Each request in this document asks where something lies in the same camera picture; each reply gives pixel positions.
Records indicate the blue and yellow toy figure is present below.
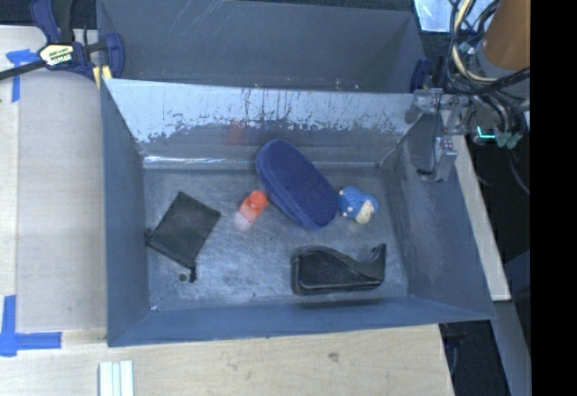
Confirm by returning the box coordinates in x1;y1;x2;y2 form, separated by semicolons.
337;185;380;226

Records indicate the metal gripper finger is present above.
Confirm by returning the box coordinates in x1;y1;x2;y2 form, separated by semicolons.
433;136;459;183
404;87;445;125

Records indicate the blue oval case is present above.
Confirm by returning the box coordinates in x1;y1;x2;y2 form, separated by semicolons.
254;138;340;232

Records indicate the black fabric pouch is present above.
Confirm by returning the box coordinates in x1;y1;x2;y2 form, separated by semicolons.
143;190;223;284

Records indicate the orange and clear small bottle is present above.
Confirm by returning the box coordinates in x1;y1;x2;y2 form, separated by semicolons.
233;189;271;232

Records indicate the grey metal bin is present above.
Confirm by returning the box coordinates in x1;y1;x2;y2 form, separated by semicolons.
95;0;498;348

